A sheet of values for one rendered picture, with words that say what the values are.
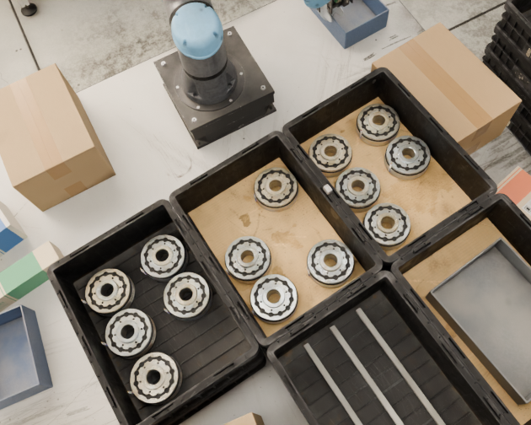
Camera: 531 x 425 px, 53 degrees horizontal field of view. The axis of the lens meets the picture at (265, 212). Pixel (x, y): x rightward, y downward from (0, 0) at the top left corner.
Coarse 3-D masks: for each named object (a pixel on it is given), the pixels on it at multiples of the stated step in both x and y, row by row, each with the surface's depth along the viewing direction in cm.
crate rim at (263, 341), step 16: (256, 144) 122; (288, 144) 121; (224, 160) 121; (208, 176) 119; (176, 192) 118; (320, 192) 116; (176, 208) 117; (336, 208) 114; (352, 224) 112; (208, 256) 112; (368, 272) 108; (224, 288) 109; (352, 288) 107; (240, 304) 109; (320, 304) 106; (304, 320) 105; (256, 336) 105; (272, 336) 105
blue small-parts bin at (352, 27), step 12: (360, 0) 164; (372, 0) 159; (348, 12) 163; (360, 12) 162; (372, 12) 162; (384, 12) 153; (324, 24) 161; (336, 24) 154; (348, 24) 161; (360, 24) 152; (372, 24) 155; (384, 24) 158; (336, 36) 158; (348, 36) 153; (360, 36) 157
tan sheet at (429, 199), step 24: (360, 144) 131; (384, 168) 128; (432, 168) 127; (384, 192) 125; (408, 192) 125; (432, 192) 124; (456, 192) 124; (360, 216) 123; (432, 216) 122; (408, 240) 120
